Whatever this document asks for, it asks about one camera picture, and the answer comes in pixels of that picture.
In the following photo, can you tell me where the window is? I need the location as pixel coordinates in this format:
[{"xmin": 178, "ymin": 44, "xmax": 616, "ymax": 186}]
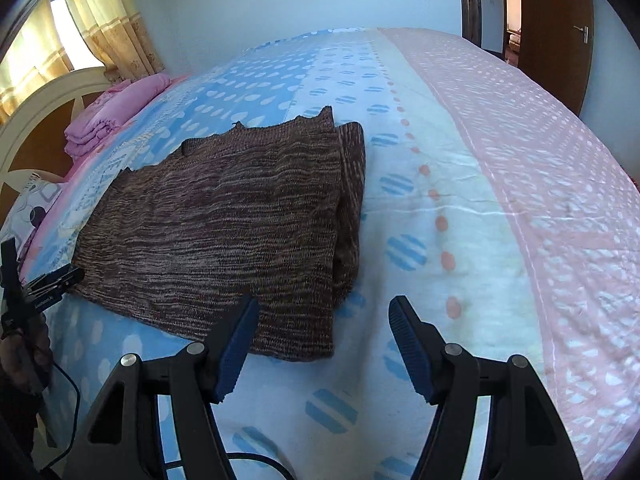
[{"xmin": 47, "ymin": 0, "xmax": 76, "ymax": 71}]

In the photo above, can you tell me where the cream and wood headboard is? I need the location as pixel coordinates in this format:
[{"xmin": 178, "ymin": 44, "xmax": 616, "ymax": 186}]
[{"xmin": 0, "ymin": 66, "xmax": 118, "ymax": 206}]

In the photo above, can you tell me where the sheer yellow curtain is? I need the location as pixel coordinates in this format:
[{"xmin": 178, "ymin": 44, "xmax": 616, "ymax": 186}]
[{"xmin": 0, "ymin": 0, "xmax": 73, "ymax": 123}]

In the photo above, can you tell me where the printed dotted bedsheet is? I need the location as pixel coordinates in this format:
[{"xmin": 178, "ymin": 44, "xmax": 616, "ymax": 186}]
[{"xmin": 0, "ymin": 26, "xmax": 640, "ymax": 480}]

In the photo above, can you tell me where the dark wooden door frame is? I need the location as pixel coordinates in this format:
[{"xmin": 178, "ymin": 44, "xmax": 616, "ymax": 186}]
[{"xmin": 457, "ymin": 0, "xmax": 483, "ymax": 48}]

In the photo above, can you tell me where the black cable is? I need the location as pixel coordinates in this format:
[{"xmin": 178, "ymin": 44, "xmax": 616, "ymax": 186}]
[{"xmin": 27, "ymin": 360, "xmax": 301, "ymax": 480}]

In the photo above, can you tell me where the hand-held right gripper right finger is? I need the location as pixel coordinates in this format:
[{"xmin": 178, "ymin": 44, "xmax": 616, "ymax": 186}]
[{"xmin": 387, "ymin": 295, "xmax": 586, "ymax": 480}]

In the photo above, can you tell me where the brown knit sweater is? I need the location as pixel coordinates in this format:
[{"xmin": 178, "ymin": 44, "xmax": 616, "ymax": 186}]
[{"xmin": 72, "ymin": 105, "xmax": 367, "ymax": 362}]

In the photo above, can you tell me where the patterned beige curtain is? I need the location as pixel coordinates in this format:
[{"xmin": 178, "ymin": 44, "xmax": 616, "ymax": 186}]
[{"xmin": 62, "ymin": 0, "xmax": 166, "ymax": 83}]

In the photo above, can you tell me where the grey patterned pillow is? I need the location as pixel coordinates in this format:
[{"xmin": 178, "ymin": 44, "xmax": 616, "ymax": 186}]
[{"xmin": 0, "ymin": 172, "xmax": 68, "ymax": 281}]

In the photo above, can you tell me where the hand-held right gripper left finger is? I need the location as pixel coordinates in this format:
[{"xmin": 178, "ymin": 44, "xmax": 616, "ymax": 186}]
[{"xmin": 62, "ymin": 292, "xmax": 261, "ymax": 480}]

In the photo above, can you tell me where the brown wooden door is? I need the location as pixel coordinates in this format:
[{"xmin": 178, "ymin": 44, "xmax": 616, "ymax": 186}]
[{"xmin": 517, "ymin": 0, "xmax": 596, "ymax": 118}]

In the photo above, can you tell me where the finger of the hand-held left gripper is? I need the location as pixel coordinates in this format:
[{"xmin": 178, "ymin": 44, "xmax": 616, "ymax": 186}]
[{"xmin": 20, "ymin": 266, "xmax": 86, "ymax": 311}]

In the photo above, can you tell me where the folded pink blanket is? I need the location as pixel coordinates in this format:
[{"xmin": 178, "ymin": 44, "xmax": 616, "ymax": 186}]
[{"xmin": 65, "ymin": 73, "xmax": 173, "ymax": 157}]

